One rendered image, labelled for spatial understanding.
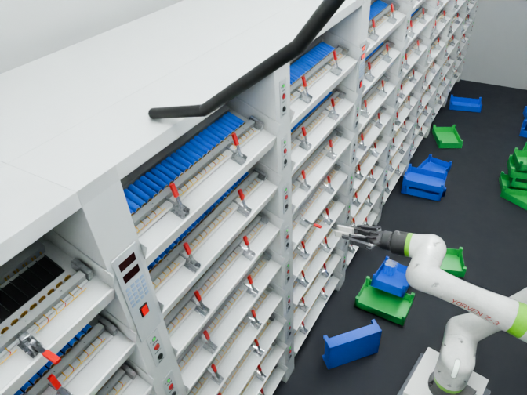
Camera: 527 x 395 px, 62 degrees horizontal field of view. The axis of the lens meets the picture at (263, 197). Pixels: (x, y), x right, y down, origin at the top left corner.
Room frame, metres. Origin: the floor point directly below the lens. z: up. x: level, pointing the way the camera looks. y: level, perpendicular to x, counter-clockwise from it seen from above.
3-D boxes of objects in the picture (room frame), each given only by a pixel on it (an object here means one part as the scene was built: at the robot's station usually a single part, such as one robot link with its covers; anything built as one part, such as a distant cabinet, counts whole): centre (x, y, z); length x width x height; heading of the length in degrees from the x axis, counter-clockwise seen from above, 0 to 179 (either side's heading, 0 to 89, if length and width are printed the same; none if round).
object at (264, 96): (1.30, 0.00, 0.87); 0.20 x 0.09 x 1.75; 57
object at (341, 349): (1.35, -0.42, 0.10); 0.30 x 0.08 x 0.20; 106
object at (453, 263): (1.97, -1.13, 0.04); 0.30 x 0.20 x 0.08; 75
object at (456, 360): (0.95, -0.73, 0.52); 0.16 x 0.13 x 0.19; 150
